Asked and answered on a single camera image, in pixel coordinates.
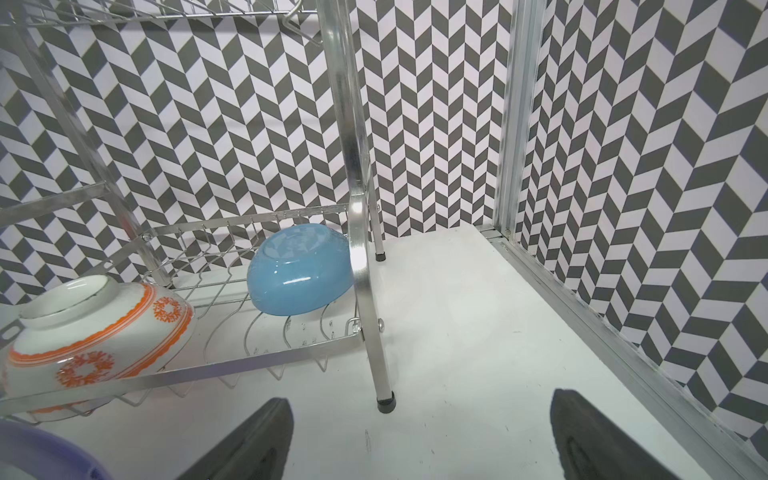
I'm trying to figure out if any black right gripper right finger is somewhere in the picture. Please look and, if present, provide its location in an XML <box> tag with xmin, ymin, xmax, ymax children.
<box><xmin>550</xmin><ymin>389</ymin><xmax>676</xmax><ymax>480</ymax></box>

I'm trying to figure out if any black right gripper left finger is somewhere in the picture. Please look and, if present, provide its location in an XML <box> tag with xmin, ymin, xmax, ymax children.
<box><xmin>179</xmin><ymin>397</ymin><xmax>294</xmax><ymax>479</ymax></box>

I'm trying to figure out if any purple plastic bucket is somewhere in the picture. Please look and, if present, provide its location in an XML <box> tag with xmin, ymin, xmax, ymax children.
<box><xmin>1</xmin><ymin>420</ymin><xmax>112</xmax><ymax>480</ymax></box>

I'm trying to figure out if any blue bowl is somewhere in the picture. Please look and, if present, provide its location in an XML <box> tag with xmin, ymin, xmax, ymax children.
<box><xmin>246</xmin><ymin>223</ymin><xmax>354</xmax><ymax>317</ymax></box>

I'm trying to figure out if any silver metal dish rack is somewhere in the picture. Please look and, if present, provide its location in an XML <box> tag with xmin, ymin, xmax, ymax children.
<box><xmin>1</xmin><ymin>1</ymin><xmax>396</xmax><ymax>426</ymax></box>

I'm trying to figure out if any white orange patterned bowl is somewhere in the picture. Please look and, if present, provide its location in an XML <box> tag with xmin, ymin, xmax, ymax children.
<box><xmin>1</xmin><ymin>275</ymin><xmax>197</xmax><ymax>397</ymax></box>

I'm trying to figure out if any aluminium frame post right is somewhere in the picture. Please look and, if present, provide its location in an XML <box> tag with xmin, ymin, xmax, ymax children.
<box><xmin>494</xmin><ymin>1</ymin><xmax>767</xmax><ymax>476</ymax></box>

